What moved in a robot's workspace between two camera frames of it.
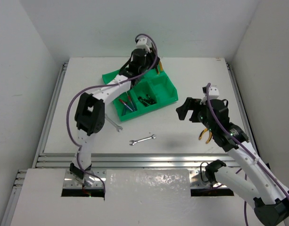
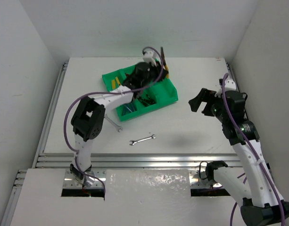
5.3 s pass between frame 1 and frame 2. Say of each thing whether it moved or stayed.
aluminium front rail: stayed
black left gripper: moved
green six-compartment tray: stayed
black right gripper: moved
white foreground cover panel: stayed
